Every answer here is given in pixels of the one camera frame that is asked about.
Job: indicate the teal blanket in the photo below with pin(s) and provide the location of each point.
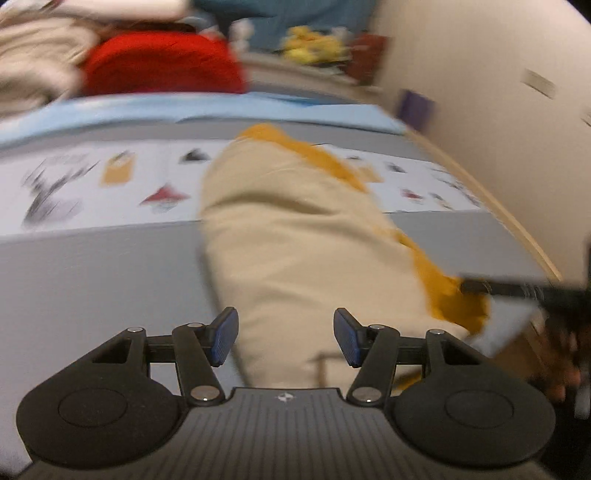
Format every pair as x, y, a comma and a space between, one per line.
272, 18

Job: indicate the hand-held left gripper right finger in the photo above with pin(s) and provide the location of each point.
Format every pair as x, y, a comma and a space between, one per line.
346, 338

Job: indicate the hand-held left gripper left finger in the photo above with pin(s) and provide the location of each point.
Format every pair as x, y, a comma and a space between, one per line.
226, 334

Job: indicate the yellow plush toy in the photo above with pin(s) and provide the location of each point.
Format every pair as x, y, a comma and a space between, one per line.
311, 46

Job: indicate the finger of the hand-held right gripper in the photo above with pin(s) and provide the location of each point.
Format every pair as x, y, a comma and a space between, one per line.
503, 288

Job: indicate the dark red box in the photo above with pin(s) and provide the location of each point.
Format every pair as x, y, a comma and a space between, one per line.
369, 57

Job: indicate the person's right hand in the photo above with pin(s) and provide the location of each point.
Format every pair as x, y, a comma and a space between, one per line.
561, 364

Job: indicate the purple box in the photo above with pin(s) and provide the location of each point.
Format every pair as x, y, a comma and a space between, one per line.
415, 110

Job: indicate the beige and mustard garment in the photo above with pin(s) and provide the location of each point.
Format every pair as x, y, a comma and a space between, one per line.
300, 240

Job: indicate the white folded garment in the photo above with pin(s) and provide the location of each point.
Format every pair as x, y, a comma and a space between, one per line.
120, 8

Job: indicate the wooden bed frame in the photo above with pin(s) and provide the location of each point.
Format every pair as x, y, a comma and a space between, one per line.
503, 212

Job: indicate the red folded garment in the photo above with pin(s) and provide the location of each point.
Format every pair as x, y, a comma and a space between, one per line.
161, 64

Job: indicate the wall socket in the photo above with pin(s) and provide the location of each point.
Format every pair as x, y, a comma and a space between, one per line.
538, 83

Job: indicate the cream knit garment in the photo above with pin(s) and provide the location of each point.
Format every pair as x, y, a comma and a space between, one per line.
37, 64

